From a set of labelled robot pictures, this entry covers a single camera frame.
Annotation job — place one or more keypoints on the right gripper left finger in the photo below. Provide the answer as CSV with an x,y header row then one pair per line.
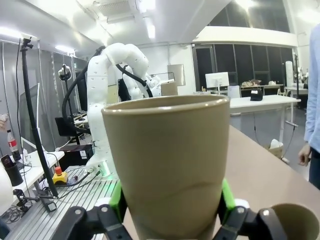
x,y
100,220

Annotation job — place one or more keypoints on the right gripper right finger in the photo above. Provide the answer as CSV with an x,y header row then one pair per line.
x,y
252,222

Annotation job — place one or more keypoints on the tan plastic cup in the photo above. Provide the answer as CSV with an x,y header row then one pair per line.
x,y
165,150
300,225

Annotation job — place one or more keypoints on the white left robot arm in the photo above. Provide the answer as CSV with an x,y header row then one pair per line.
x,y
96,100

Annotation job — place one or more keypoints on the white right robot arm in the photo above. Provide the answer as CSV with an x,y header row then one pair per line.
x,y
5,190

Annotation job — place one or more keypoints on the person's left hand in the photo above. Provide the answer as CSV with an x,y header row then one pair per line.
x,y
305,156

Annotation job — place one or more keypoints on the bystander hand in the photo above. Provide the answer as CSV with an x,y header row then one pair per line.
x,y
3,122

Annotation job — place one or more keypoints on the black power adapter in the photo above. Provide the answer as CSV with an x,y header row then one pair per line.
x,y
51,206

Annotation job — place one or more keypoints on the yellow red emergency stop button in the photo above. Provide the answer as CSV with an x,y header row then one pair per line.
x,y
59,177

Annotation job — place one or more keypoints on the black computer tower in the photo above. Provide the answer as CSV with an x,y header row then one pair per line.
x,y
77,155

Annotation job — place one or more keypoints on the white desk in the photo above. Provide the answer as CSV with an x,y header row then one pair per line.
x,y
37,170

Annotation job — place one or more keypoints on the black office chair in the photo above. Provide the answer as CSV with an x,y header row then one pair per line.
x,y
72,130

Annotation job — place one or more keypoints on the black cylindrical holder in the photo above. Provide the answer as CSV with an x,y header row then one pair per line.
x,y
13,176

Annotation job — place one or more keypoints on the cola bottle red label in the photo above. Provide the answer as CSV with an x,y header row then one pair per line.
x,y
11,145

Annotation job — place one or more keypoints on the white table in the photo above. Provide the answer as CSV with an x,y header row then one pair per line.
x,y
262,103

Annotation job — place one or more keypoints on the black cap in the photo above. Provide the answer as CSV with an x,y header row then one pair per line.
x,y
256,96

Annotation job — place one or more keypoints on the person in light blue shirt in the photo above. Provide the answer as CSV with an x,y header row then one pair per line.
x,y
315,100

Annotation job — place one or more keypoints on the white monitor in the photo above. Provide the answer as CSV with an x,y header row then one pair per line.
x,y
217,81

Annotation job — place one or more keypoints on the black stand with white lamp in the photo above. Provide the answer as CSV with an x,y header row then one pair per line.
x,y
65,75

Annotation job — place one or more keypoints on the white roll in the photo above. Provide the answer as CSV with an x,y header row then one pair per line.
x,y
289,73

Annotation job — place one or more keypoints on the grey board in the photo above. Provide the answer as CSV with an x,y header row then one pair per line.
x,y
176,75

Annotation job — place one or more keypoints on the aluminium slotted base plate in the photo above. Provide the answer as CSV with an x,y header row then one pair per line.
x,y
75,197

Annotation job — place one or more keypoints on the black camera pole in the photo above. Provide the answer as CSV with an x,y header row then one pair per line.
x,y
32,112

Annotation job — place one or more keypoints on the small white camera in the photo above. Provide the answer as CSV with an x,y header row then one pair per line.
x,y
29,36

